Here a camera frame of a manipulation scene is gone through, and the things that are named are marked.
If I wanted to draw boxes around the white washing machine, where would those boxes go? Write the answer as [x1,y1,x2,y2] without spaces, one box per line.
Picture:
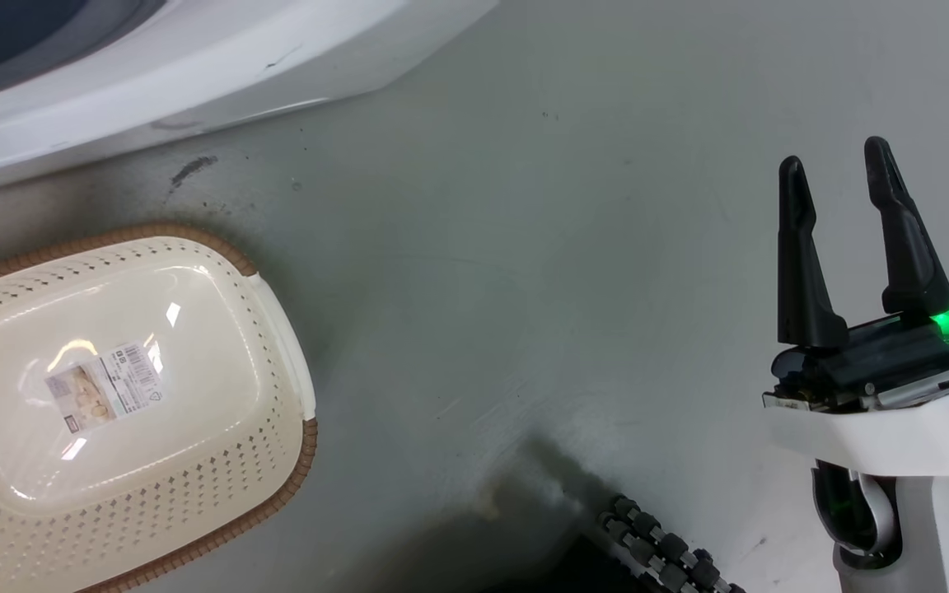
[0,0,498,200]

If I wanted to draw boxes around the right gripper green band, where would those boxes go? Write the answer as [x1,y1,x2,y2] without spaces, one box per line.
[761,136,949,413]

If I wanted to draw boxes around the black omni wheel rollers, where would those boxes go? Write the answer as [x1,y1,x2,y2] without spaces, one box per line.
[596,494,746,593]

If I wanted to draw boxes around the cream perforated laundry basket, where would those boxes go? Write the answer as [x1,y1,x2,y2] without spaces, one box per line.
[0,222,319,593]

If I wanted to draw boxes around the product label sticker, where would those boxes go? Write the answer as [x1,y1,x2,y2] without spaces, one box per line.
[44,342,166,431]

